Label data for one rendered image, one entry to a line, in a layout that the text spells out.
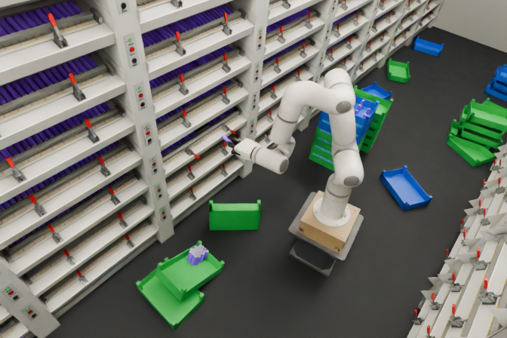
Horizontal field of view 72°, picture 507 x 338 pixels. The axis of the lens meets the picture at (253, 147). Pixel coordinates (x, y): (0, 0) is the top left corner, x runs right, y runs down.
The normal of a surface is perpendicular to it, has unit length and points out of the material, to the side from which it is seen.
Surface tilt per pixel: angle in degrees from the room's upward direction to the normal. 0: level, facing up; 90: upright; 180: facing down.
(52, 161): 17
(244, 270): 0
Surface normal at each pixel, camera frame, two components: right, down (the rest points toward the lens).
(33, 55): 0.29, -0.53
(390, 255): 0.07, -0.71
